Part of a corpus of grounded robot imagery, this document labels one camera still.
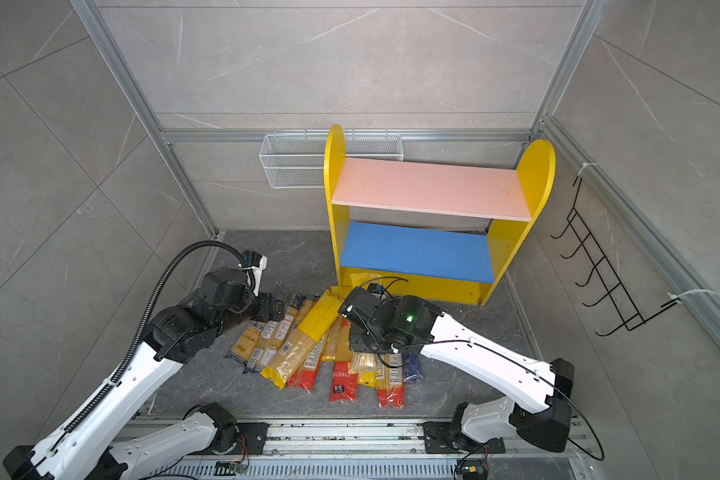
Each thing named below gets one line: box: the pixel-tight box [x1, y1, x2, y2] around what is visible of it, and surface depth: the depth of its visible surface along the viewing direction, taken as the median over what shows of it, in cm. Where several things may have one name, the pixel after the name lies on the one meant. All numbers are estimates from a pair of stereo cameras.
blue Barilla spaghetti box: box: [403, 351, 423, 382], surface depth 83 cm
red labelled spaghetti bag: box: [376, 353, 405, 409], surface depth 79 cm
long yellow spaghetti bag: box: [261, 286, 352, 390], surface depth 85 cm
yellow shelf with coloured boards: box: [324, 125, 556, 306], surface depth 80 cm
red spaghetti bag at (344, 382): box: [330, 318, 359, 402], surface depth 80 cm
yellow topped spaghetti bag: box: [350, 352, 379, 387], surface depth 63 cm
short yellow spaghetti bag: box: [321, 316, 344, 362], surface depth 88 cm
